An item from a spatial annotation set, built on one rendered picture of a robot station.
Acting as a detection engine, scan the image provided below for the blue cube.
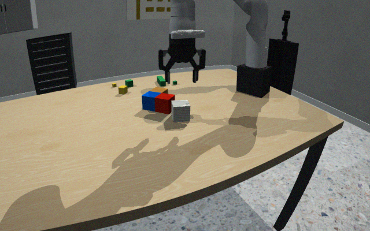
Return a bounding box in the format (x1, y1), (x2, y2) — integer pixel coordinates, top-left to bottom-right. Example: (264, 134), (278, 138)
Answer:
(142, 91), (161, 111)

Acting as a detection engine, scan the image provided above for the yellow cube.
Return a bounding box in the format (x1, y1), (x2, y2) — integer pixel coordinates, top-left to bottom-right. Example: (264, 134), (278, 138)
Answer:
(119, 85), (128, 94)

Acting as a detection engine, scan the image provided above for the brown wood-grain cube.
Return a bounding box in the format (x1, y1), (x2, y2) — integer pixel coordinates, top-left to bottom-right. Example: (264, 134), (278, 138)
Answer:
(150, 87), (168, 94)

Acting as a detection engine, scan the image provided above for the red cube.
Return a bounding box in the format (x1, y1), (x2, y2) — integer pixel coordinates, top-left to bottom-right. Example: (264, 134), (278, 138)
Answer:
(154, 93), (175, 114)

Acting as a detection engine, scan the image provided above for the green rectangular bar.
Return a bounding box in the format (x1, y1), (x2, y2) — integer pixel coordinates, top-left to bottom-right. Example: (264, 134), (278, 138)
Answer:
(157, 76), (166, 87)

